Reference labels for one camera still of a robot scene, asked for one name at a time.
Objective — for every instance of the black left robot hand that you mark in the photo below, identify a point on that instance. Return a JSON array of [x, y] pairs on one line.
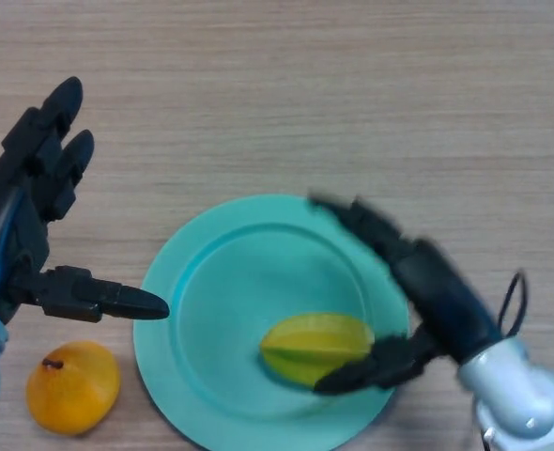
[[4, 235]]

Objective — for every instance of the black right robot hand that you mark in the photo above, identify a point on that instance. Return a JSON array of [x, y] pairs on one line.
[[441, 291]]

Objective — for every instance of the yellow starfruit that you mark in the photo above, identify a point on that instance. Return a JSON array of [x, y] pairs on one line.
[[310, 350]]

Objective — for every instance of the green round plate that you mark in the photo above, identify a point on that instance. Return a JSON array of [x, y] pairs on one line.
[[258, 282]]

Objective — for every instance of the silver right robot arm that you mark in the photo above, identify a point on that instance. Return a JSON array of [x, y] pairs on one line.
[[516, 399]]

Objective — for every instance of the orange pear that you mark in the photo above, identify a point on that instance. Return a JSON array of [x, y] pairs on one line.
[[72, 387]]

